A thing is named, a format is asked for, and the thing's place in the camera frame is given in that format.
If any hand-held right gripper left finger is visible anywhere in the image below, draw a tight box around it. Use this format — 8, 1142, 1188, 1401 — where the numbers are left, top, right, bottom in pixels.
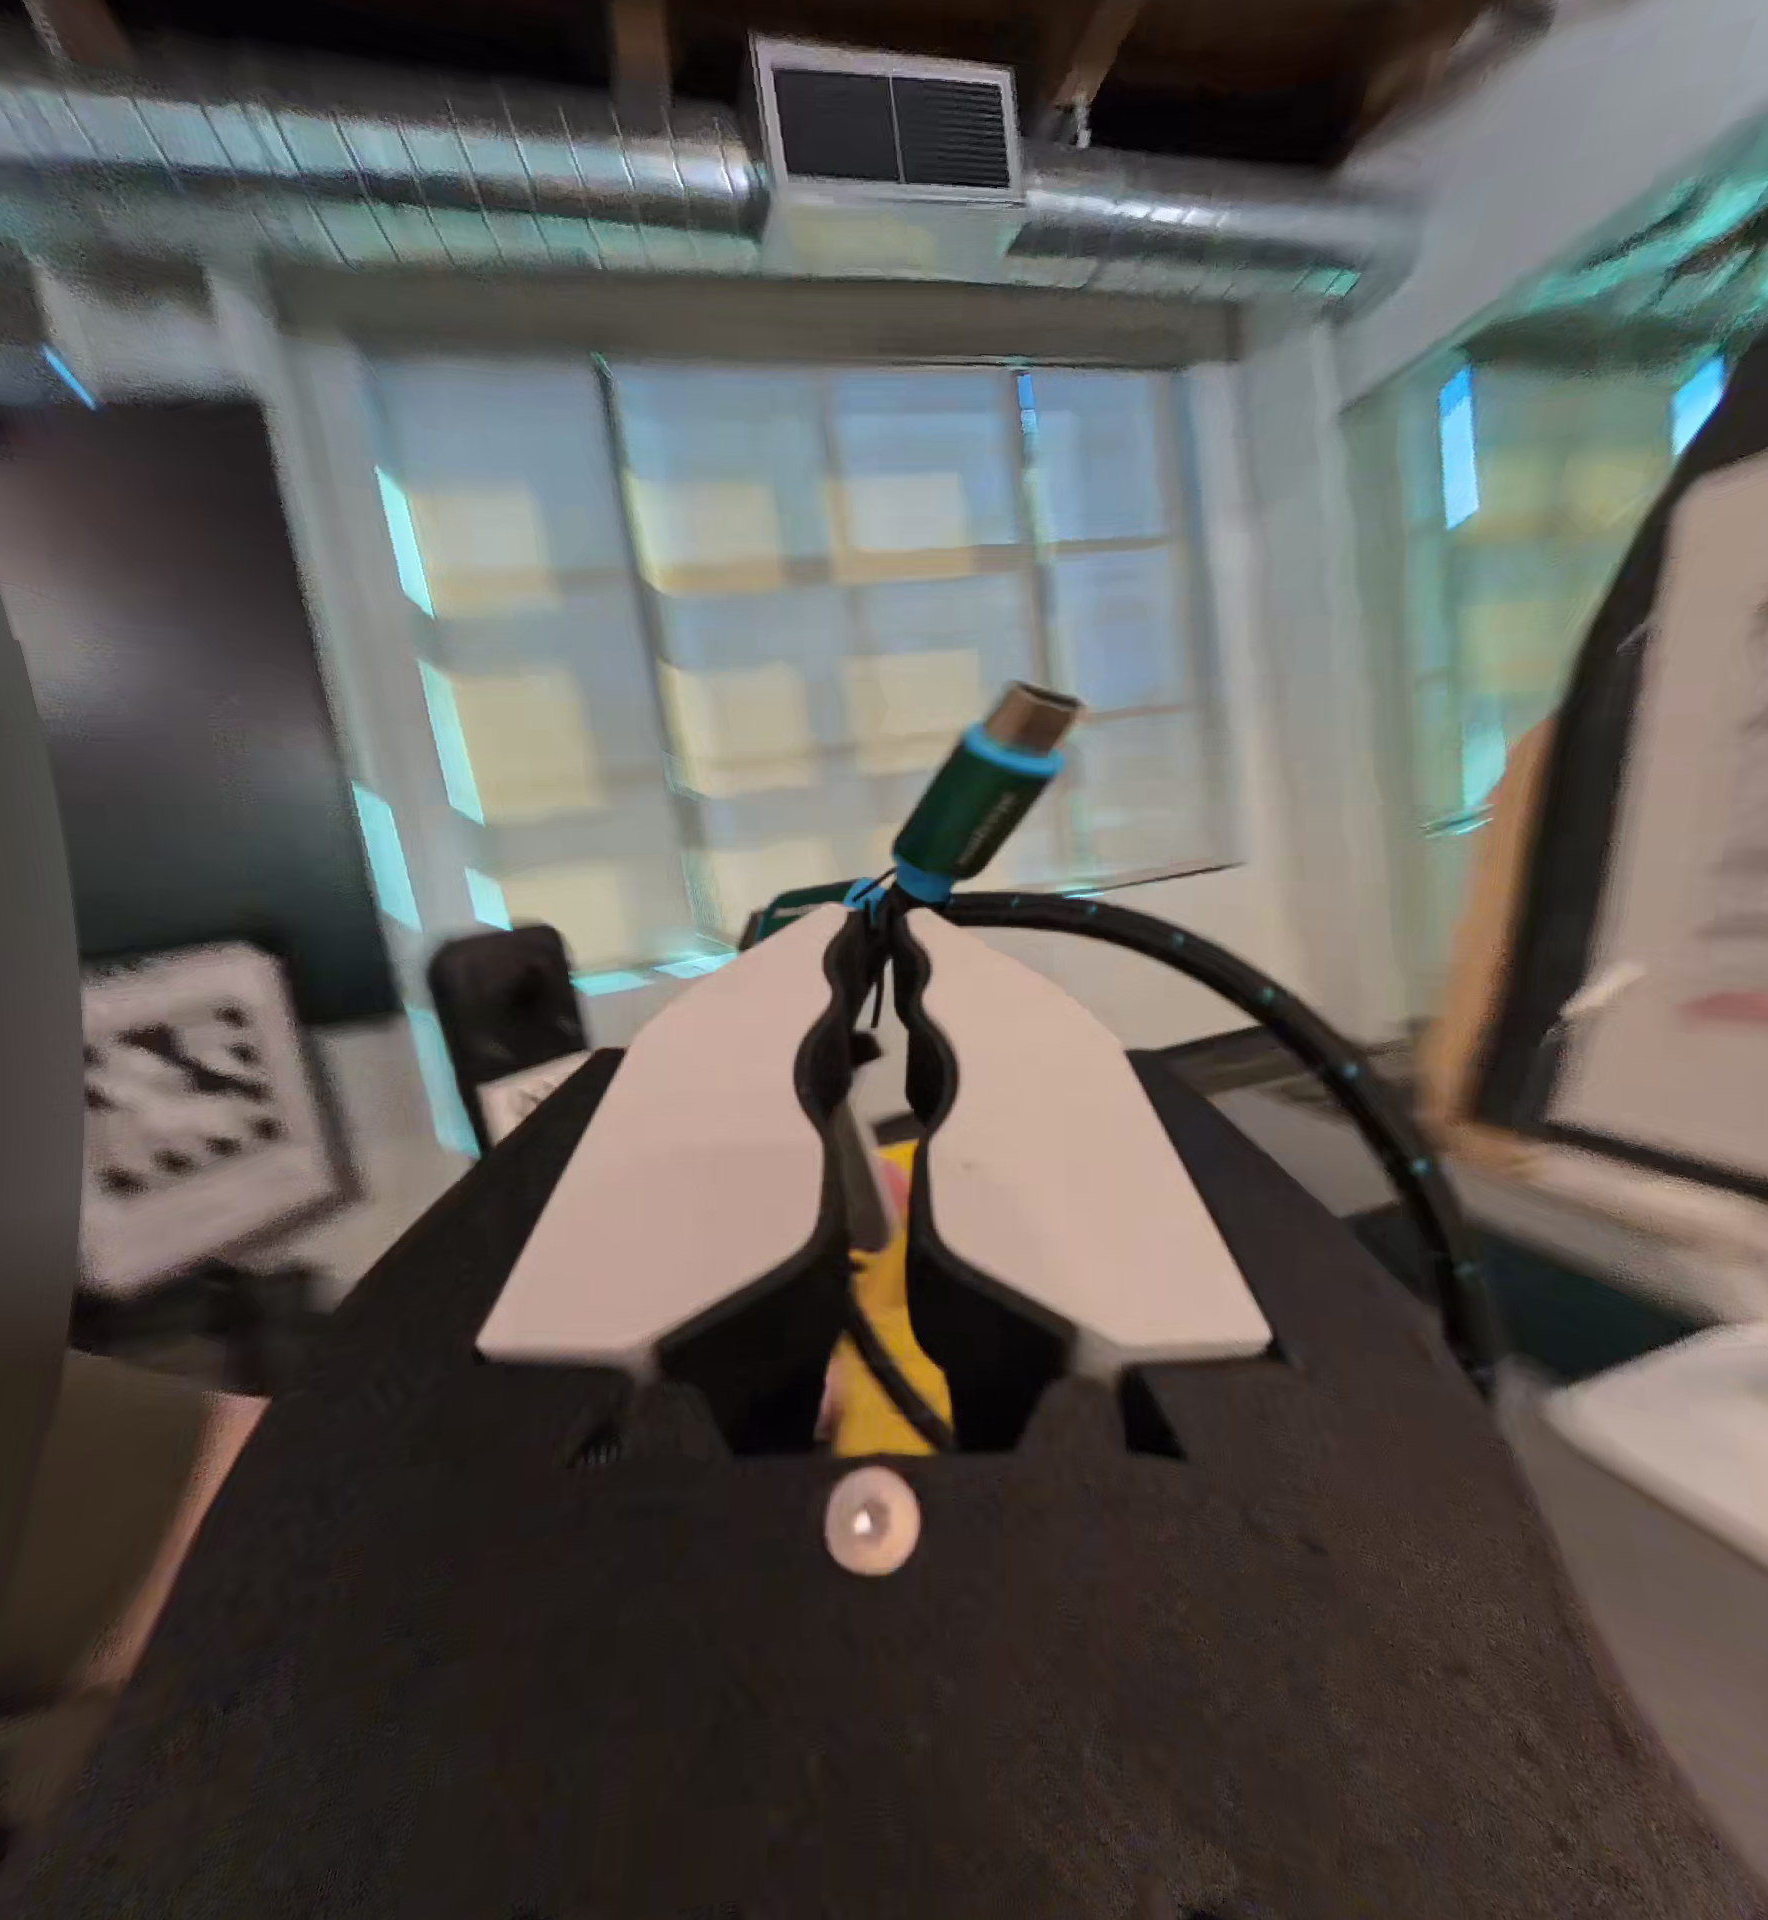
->
477, 904, 868, 1453

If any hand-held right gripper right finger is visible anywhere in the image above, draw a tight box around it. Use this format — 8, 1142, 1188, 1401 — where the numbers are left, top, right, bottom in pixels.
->
890, 912, 1276, 1453

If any black braided hdmi cable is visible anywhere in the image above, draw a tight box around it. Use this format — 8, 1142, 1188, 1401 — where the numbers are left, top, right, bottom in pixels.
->
842, 681, 1507, 1394

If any black rounded object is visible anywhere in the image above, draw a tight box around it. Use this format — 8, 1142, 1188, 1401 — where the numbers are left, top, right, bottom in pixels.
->
427, 924, 589, 1120

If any yellow plastic bin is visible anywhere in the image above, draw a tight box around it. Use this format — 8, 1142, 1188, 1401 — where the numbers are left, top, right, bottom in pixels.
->
829, 1139, 961, 1458

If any black white pattern board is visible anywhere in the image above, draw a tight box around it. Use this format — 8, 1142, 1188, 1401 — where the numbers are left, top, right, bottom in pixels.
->
78, 942, 365, 1298

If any large paned window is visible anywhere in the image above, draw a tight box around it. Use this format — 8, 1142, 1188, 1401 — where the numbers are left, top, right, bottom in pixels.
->
359, 351, 1246, 976

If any plastic wrapped panel on board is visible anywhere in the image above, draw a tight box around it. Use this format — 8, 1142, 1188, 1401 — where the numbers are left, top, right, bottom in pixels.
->
1424, 291, 1768, 1245

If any narrow side window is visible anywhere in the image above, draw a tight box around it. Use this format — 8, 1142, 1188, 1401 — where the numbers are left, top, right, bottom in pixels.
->
1409, 344, 1741, 842

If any white air vent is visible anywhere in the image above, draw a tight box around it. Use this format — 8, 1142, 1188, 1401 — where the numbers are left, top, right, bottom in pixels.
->
745, 33, 1030, 208

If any thin black cable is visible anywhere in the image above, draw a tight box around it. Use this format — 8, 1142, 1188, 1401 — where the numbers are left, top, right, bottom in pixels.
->
842, 1170, 961, 1453

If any silver ventilation duct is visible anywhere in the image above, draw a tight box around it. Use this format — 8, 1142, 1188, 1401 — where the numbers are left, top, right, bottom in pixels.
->
0, 67, 1411, 302

